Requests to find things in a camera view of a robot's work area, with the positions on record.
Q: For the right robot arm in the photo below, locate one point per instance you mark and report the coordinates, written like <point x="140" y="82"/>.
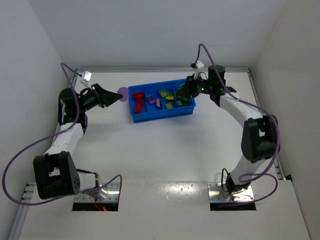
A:
<point x="259" y="136"/>

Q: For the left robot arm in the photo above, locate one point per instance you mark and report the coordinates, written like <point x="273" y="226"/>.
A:
<point x="55" y="172"/>

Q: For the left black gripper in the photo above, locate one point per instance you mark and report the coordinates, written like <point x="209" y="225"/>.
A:
<point x="98" y="95"/>

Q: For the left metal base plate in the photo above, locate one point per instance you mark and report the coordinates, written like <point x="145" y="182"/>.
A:
<point x="107" y="195"/>

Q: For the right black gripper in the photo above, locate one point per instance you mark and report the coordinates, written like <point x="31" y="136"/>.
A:
<point x="189" y="87"/>

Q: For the lime green long lego brick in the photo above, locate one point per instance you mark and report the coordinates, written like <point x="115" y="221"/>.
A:
<point x="169" y="106"/>

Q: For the blue divided plastic bin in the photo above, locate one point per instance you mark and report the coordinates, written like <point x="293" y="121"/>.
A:
<point x="151" y="112"/>

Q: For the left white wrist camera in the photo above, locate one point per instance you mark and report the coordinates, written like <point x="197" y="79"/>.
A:
<point x="85" y="79"/>

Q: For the purple round lego brick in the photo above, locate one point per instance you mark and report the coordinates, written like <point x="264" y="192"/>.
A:
<point x="124" y="92"/>

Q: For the red curved lego brick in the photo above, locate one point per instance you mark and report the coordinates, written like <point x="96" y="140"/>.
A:
<point x="139" y="95"/>

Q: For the purple printed lego brick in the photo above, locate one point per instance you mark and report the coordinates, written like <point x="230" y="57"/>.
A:
<point x="151" y="100"/>

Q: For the lime green small lego brick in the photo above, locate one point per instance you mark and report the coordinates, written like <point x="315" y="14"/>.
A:
<point x="163" y="93"/>

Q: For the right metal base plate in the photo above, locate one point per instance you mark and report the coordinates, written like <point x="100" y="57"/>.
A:
<point x="218" y="196"/>

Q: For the metal base plate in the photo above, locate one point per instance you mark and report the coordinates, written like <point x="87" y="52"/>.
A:
<point x="218" y="196"/>
<point x="107" y="195"/>

